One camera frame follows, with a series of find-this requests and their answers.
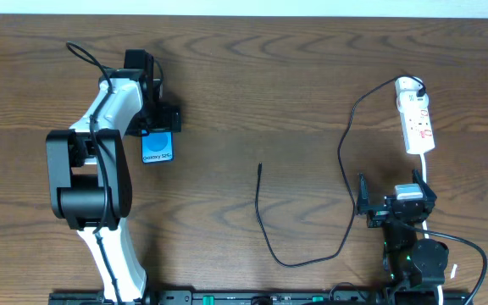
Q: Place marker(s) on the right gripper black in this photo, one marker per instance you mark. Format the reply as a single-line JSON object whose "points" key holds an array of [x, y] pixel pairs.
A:
{"points": [[390, 207]]}

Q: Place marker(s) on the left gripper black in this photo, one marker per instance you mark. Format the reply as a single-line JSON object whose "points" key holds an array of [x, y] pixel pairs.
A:
{"points": [[169, 119]]}

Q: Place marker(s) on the blue Galaxy smartphone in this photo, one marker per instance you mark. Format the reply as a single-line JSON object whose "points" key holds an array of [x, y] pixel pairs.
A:
{"points": [[157, 148]]}

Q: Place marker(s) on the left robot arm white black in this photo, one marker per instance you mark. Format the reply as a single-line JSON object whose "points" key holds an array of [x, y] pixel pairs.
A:
{"points": [[89, 180]]}

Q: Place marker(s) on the white power strip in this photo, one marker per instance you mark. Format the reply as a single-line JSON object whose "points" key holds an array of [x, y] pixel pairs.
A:
{"points": [[412, 102]]}

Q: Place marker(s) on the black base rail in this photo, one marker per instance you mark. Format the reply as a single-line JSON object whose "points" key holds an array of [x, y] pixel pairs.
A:
{"points": [[344, 296]]}

